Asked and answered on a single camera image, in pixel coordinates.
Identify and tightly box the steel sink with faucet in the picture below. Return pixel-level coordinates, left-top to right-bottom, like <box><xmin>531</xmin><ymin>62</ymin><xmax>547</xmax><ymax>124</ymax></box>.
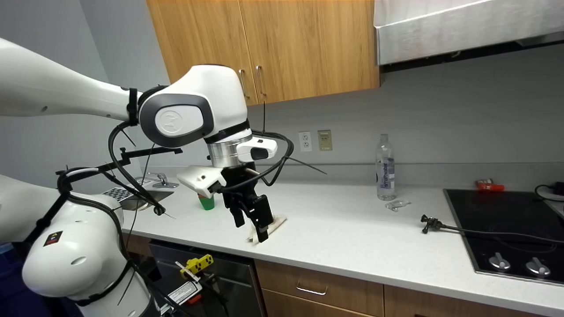
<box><xmin>105</xmin><ymin>175</ymin><xmax>175</xmax><ymax>212</ymax></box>

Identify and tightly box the clear plastic water bottle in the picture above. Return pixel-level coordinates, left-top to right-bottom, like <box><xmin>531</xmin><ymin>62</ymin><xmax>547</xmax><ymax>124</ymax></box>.
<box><xmin>376</xmin><ymin>135</ymin><xmax>394</xmax><ymax>202</ymax></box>

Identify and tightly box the steel range hood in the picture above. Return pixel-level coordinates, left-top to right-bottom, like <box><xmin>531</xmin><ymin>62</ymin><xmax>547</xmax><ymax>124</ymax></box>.
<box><xmin>373</xmin><ymin>0</ymin><xmax>564</xmax><ymax>66</ymax></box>

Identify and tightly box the black cable with clamp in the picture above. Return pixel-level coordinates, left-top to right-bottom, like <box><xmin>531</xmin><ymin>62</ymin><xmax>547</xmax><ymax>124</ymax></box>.
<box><xmin>419</xmin><ymin>214</ymin><xmax>564</xmax><ymax>246</ymax></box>

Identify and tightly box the small clear plastic wrapper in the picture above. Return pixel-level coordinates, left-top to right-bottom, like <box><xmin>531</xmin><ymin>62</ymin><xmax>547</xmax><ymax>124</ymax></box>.
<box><xmin>385</xmin><ymin>200</ymin><xmax>412</xmax><ymax>212</ymax></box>

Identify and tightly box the black induction cooktop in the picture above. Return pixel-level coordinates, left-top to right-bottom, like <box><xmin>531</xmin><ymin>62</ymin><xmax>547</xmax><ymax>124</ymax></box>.
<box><xmin>443</xmin><ymin>189</ymin><xmax>564</xmax><ymax>284</ymax></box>

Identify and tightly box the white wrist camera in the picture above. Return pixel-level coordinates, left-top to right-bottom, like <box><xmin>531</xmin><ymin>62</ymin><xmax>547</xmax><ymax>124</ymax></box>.
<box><xmin>235</xmin><ymin>138</ymin><xmax>276</xmax><ymax>163</ymax></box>

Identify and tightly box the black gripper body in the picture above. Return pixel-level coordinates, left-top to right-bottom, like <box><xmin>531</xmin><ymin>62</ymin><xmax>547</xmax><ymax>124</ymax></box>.
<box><xmin>221</xmin><ymin>166</ymin><xmax>256</xmax><ymax>212</ymax></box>

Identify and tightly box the yellow tool under counter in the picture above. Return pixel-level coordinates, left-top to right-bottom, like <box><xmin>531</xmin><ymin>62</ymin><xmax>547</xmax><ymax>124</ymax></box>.
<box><xmin>179</xmin><ymin>254</ymin><xmax>214</xmax><ymax>279</ymax></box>

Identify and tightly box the white wall power outlet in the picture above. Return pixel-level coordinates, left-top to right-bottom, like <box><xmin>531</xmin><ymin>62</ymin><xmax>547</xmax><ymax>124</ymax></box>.
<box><xmin>297</xmin><ymin>133</ymin><xmax>311</xmax><ymax>152</ymax></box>

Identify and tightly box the wooden upper cabinet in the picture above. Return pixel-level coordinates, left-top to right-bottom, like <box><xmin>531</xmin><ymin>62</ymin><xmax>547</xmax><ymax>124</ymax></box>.
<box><xmin>145</xmin><ymin>0</ymin><xmax>378</xmax><ymax>106</ymax></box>

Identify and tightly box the beige wall switch plate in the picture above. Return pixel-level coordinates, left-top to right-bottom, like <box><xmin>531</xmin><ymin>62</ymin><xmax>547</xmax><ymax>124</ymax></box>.
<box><xmin>316</xmin><ymin>129</ymin><xmax>332</xmax><ymax>152</ymax></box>

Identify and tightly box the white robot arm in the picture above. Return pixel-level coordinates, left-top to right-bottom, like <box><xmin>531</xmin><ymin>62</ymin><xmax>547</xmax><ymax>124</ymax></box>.
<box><xmin>0</xmin><ymin>41</ymin><xmax>276</xmax><ymax>317</ymax></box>

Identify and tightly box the wooden lower drawer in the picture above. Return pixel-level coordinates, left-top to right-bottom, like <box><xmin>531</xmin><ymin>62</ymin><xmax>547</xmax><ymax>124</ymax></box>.
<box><xmin>255</xmin><ymin>261</ymin><xmax>383</xmax><ymax>317</ymax></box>

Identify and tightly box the green cup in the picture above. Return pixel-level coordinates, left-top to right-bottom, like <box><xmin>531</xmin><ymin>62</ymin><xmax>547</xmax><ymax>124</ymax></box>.
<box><xmin>197</xmin><ymin>196</ymin><xmax>214</xmax><ymax>212</ymax></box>

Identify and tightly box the beige towel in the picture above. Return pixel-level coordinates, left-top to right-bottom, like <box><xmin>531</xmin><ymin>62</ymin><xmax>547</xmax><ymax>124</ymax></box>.
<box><xmin>246</xmin><ymin>214</ymin><xmax>286</xmax><ymax>246</ymax></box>

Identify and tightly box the red object near cooktop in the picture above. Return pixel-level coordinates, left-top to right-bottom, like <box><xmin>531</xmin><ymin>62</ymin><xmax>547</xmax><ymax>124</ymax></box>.
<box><xmin>473</xmin><ymin>180</ymin><xmax>505</xmax><ymax>193</ymax></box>

